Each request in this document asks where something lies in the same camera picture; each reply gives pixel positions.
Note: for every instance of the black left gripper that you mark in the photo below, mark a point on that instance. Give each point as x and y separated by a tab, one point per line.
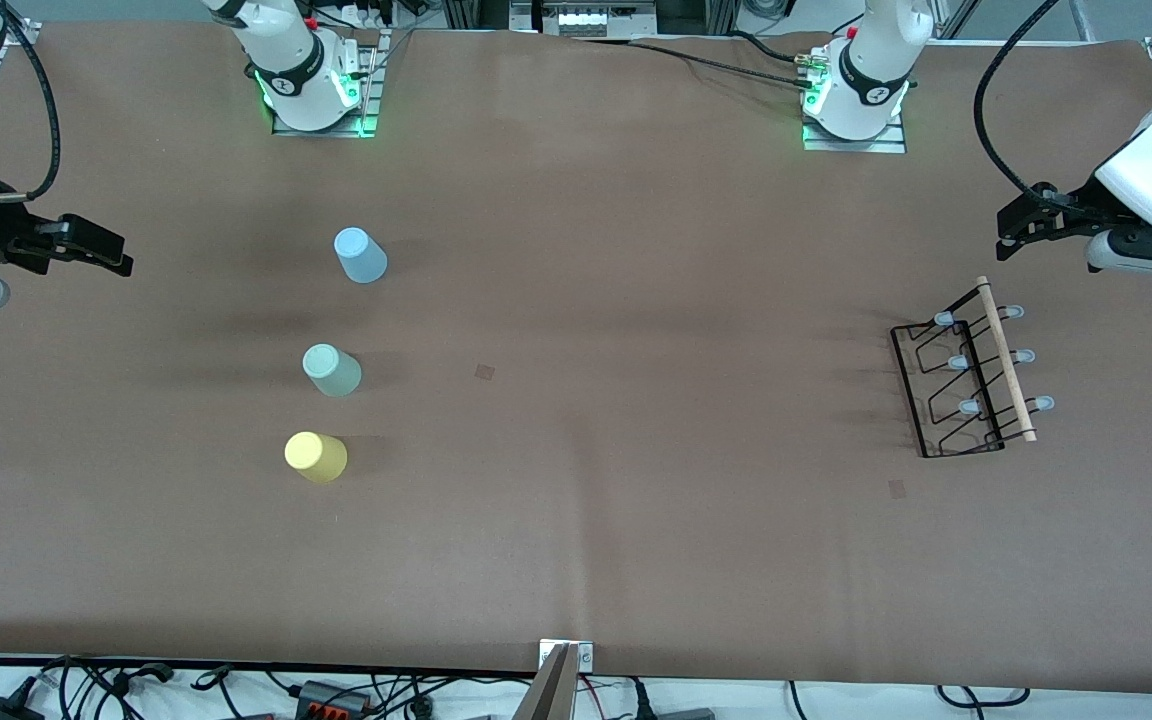
1074	213

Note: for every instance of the pale green plastic cup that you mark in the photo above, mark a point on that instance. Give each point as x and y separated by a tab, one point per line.
333	372

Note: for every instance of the yellow plastic cup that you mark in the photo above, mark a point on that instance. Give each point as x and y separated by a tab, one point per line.
316	457

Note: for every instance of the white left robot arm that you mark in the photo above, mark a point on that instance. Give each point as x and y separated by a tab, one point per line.
871	60

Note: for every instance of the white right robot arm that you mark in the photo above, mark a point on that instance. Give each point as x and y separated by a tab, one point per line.
286	70

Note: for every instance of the light blue plastic cup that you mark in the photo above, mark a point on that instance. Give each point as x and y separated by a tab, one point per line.
361	258

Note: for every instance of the white power strip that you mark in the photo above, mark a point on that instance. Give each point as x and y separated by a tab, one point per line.
366	12

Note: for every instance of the black power adapter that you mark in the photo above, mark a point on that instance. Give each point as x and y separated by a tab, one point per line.
1	710

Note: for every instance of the grey control box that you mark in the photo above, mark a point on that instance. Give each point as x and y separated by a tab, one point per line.
596	20

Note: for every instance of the black orange connector block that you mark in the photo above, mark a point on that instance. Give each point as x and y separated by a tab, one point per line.
331	697

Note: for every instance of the brown paper table cover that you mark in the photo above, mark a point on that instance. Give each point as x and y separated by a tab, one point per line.
576	500

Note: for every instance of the aluminium left arm base plate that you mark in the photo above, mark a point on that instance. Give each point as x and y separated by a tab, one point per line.
886	146

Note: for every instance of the aluminium right arm base plate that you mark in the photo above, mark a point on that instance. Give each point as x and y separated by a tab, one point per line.
373	70

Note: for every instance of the black aluminium frame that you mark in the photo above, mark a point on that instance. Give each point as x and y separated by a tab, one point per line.
476	12

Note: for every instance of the silver mounting bracket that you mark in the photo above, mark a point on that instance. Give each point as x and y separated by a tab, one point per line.
584	657

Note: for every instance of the grey camera pole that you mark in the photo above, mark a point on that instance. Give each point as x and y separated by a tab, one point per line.
548	695

